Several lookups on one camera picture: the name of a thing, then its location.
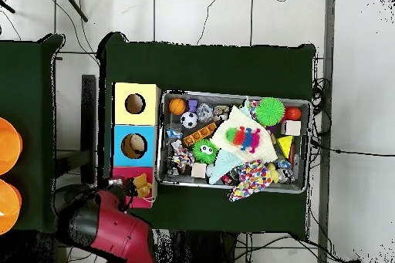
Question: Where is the orange plastic toy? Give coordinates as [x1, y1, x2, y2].
[182, 122, 218, 147]

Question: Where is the orange basketball toy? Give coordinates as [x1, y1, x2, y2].
[168, 97, 187, 116]

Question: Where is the colourful polka dot cloth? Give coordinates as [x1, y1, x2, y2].
[227, 159, 272, 203]
[167, 139, 196, 175]

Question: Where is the mint green waffle cloth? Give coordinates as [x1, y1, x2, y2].
[208, 148, 245, 185]

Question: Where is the cream yellow cloth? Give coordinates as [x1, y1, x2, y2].
[211, 107, 279, 164]

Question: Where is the brown plush toy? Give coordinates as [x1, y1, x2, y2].
[132, 173, 153, 200]

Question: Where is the clear mesh bin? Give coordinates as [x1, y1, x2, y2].
[157, 92, 312, 195]

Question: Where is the wooden box with three holes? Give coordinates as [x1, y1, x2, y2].
[110, 81, 163, 209]

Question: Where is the black and white soccer ball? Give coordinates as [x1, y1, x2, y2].
[181, 111, 199, 130]

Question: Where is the small green spiky ball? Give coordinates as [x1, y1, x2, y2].
[192, 138, 219, 164]

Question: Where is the plain wooden block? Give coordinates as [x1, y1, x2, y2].
[281, 120, 302, 137]
[191, 162, 208, 179]

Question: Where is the multicolour spiky caterpillar toy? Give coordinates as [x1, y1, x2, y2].
[225, 126, 262, 153]

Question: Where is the dark green table cloth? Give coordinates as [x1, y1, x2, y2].
[97, 31, 317, 239]

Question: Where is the yellow triangular block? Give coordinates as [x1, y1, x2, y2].
[277, 135, 295, 159]

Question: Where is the small orange ball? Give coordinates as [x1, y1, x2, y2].
[285, 106, 303, 122]

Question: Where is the black upright panel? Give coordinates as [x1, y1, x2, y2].
[81, 74, 97, 185]

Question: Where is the grey floor stand base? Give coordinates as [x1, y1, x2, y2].
[54, 150, 92, 190]

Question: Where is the dark green covered side table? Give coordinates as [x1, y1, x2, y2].
[0, 33, 66, 233]

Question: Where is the black rod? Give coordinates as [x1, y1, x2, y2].
[58, 0, 89, 23]
[0, 0, 16, 15]

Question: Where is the orange round bowl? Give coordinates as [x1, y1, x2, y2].
[0, 117, 24, 176]
[0, 179, 22, 236]

